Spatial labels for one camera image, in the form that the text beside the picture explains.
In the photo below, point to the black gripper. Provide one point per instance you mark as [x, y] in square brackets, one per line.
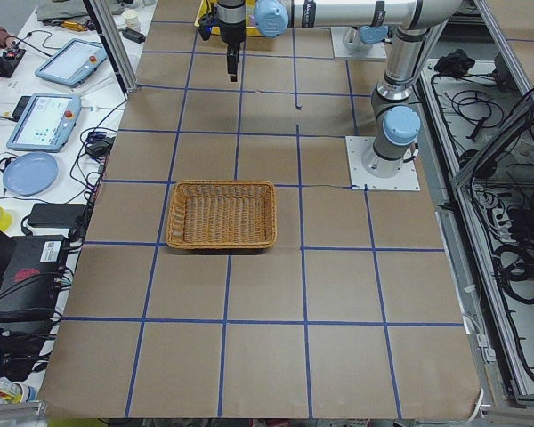
[231, 32]

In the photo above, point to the brown wicker basket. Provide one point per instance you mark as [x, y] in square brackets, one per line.
[222, 215]

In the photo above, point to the upper teach pendant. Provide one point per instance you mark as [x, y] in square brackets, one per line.
[73, 63]

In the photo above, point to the teach pendant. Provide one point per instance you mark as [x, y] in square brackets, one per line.
[73, 63]
[46, 123]

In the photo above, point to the lower teach pendant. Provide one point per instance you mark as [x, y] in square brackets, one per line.
[46, 123]

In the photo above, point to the blue plate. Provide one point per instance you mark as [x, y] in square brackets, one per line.
[30, 174]

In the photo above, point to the black power adapter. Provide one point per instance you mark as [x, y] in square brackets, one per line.
[54, 216]

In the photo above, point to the black computer box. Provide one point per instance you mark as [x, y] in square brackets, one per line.
[30, 267]

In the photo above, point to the aluminium frame post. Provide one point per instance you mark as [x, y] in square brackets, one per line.
[99, 12]

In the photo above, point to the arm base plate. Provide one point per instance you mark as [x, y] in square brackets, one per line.
[374, 52]
[368, 171]

